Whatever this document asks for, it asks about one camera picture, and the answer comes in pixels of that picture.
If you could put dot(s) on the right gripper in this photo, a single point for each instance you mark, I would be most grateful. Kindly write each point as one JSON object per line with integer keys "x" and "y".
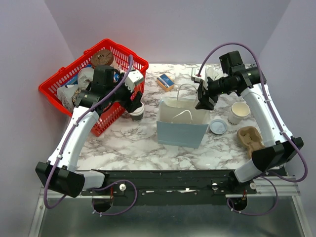
{"x": 205, "y": 104}

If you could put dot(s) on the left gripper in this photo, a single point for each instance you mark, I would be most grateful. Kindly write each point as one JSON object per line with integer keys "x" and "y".
{"x": 128, "y": 103}

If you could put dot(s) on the white coffee cup lid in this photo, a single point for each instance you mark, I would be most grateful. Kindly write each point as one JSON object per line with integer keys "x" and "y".
{"x": 139, "y": 111}

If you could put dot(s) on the white paper bag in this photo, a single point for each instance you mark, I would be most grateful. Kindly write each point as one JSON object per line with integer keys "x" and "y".
{"x": 179, "y": 123}

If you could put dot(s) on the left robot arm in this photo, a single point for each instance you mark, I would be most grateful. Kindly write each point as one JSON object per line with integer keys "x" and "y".
{"x": 59, "y": 172}

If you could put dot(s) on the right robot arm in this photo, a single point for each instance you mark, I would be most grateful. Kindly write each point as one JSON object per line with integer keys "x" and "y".
{"x": 280, "y": 144}

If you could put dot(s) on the small blue orange box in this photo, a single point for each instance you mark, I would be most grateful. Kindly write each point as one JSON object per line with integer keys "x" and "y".
{"x": 165, "y": 82}

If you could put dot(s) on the red plastic shopping basket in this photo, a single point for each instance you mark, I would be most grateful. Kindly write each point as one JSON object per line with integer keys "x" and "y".
{"x": 68, "y": 75}

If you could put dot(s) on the brown round lid container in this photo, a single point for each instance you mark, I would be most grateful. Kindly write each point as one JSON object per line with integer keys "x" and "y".
{"x": 102, "y": 57}

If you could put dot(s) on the brown cardboard cup carrier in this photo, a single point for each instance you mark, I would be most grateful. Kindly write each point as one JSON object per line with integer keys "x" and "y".
{"x": 250, "y": 138}

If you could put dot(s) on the grey crumpled paper bag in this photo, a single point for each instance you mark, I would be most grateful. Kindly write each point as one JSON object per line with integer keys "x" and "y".
{"x": 85, "y": 77}

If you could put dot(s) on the white printed plastic bag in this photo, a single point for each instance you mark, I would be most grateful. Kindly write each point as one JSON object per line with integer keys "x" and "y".
{"x": 67, "y": 95}

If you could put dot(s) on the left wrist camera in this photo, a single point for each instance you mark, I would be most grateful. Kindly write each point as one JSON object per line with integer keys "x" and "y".
{"x": 133, "y": 79}

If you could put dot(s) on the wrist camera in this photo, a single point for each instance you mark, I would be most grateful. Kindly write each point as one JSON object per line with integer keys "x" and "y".
{"x": 133, "y": 79}
{"x": 198, "y": 77}

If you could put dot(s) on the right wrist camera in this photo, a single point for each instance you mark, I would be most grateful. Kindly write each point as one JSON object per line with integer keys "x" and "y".
{"x": 198, "y": 77}

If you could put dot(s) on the black mounting rail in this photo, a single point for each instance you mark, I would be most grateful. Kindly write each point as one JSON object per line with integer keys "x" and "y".
{"x": 180, "y": 187}

